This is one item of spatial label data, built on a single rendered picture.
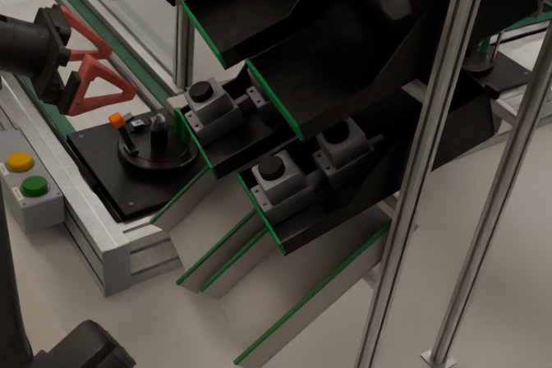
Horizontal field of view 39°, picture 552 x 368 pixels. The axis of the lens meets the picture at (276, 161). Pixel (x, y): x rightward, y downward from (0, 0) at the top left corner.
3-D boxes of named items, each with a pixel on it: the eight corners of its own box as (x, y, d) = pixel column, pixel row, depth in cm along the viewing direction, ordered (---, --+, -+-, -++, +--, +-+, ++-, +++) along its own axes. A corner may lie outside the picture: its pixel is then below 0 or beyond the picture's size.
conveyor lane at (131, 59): (127, 264, 127) (126, 220, 121) (-30, 33, 179) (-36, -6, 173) (269, 211, 141) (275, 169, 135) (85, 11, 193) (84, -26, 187)
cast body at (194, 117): (204, 147, 100) (183, 111, 95) (191, 129, 103) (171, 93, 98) (259, 114, 101) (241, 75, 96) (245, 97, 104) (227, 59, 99)
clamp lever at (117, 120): (128, 153, 129) (112, 122, 123) (123, 146, 130) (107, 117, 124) (146, 141, 130) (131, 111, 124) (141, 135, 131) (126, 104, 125)
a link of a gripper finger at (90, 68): (134, 47, 88) (55, 25, 82) (153, 78, 83) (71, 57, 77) (112, 97, 90) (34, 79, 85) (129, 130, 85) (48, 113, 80)
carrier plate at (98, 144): (125, 224, 122) (125, 214, 121) (66, 142, 137) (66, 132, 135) (252, 181, 134) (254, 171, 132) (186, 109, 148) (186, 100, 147)
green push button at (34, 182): (27, 203, 123) (26, 193, 122) (19, 188, 126) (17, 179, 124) (52, 195, 125) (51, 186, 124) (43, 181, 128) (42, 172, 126)
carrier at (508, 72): (458, 110, 158) (475, 57, 151) (384, 55, 173) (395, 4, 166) (536, 83, 170) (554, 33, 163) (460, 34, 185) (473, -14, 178)
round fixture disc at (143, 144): (140, 187, 126) (140, 178, 125) (104, 141, 135) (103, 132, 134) (213, 163, 133) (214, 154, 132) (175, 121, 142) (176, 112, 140)
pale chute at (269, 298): (255, 373, 98) (234, 365, 95) (218, 298, 107) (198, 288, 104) (420, 227, 93) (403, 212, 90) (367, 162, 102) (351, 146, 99)
